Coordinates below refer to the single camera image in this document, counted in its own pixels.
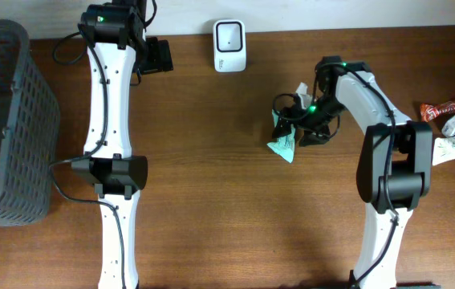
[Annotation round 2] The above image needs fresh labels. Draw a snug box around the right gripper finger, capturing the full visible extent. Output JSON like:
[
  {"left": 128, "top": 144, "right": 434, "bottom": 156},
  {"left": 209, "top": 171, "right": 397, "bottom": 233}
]
[
  {"left": 299, "top": 126, "right": 331, "bottom": 147},
  {"left": 272, "top": 117, "right": 295, "bottom": 139}
]

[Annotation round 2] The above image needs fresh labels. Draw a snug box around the teal snack packet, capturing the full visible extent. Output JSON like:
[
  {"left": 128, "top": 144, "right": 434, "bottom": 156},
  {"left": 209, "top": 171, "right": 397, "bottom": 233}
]
[{"left": 266, "top": 112, "right": 296, "bottom": 164}]

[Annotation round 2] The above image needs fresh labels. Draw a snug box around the orange-brown chocolate bar wrapper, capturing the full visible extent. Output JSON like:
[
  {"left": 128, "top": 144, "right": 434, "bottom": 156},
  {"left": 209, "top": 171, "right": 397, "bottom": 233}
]
[{"left": 420, "top": 100, "right": 455, "bottom": 122}]

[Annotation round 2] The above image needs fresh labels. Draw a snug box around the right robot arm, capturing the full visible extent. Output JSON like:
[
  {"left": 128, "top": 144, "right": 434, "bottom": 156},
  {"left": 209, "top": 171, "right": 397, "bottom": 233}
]
[{"left": 272, "top": 56, "right": 433, "bottom": 288}]

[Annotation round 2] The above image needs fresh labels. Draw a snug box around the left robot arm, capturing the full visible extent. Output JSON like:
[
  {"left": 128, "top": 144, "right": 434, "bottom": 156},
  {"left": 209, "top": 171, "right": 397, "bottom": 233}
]
[{"left": 71, "top": 0, "right": 173, "bottom": 288}]

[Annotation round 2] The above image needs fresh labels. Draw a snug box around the white barcode scanner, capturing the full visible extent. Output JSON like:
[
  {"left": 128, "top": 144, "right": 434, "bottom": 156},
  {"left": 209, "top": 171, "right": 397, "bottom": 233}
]
[{"left": 213, "top": 19, "right": 247, "bottom": 73}]

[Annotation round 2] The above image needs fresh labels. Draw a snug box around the grey plastic mesh basket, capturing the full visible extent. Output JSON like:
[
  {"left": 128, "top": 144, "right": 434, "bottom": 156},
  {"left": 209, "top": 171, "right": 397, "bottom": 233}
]
[{"left": 0, "top": 20, "right": 60, "bottom": 227}]

